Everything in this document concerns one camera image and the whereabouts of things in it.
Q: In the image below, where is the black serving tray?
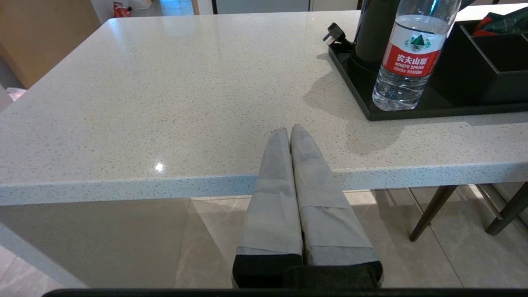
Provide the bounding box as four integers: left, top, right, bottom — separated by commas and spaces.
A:
328, 41, 528, 121

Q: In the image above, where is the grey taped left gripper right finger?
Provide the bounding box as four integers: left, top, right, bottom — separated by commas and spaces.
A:
285, 124, 383, 288

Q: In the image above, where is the black compartment organizer box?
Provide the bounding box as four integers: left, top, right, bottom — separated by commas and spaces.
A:
429, 19, 528, 106

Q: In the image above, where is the black electric kettle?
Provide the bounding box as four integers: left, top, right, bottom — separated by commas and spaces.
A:
350, 0, 401, 79

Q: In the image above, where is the grey refrigerator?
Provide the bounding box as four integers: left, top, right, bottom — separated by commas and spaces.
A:
212, 0, 311, 15

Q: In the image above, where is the red and black object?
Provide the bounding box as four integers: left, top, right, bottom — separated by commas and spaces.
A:
472, 16, 494, 37

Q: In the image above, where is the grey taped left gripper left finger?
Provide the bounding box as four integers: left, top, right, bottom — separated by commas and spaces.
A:
232, 127, 304, 288

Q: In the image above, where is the wooden door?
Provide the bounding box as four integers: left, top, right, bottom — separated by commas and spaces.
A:
0, 0, 101, 89

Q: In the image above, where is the black plug with cord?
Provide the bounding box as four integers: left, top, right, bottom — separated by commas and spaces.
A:
323, 23, 352, 45

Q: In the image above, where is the red label water bottle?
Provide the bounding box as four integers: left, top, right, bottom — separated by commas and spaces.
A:
372, 0, 462, 111

